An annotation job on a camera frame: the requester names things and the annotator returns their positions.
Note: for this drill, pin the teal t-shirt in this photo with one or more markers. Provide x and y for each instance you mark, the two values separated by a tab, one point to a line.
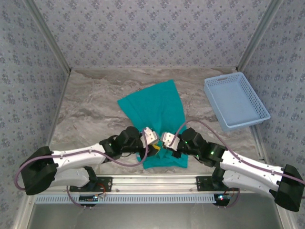
152	107

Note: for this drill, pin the light blue plastic basket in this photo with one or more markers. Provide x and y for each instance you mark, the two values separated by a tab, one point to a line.
238	100

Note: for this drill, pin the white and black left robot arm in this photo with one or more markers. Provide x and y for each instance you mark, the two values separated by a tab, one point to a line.
76	155

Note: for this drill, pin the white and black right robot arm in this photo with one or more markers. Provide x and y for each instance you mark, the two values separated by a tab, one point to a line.
250	164

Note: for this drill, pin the grey metal panel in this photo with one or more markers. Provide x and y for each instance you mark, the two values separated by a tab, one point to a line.
155	217

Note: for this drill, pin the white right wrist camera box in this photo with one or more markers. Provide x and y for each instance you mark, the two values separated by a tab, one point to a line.
170	140

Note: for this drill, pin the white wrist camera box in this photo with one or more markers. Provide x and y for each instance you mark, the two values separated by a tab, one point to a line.
170	140
150	136

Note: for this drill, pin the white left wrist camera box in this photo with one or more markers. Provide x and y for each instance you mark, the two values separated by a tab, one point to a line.
150	136

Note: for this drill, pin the aluminium mounting rail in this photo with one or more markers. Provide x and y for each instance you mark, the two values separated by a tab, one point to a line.
155	183

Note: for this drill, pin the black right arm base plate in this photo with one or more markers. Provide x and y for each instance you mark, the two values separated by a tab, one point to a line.
201	184

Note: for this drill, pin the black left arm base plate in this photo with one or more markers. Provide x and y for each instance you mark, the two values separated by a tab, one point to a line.
108	184

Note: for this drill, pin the aluminium table side rail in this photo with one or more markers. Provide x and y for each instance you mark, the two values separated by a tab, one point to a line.
58	107
258	140

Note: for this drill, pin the short aluminium frame leg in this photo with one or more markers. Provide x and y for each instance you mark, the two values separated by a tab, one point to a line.
286	219
22	212

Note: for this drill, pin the aluminium frame post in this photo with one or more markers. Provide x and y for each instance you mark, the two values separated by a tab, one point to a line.
257	35
48	35

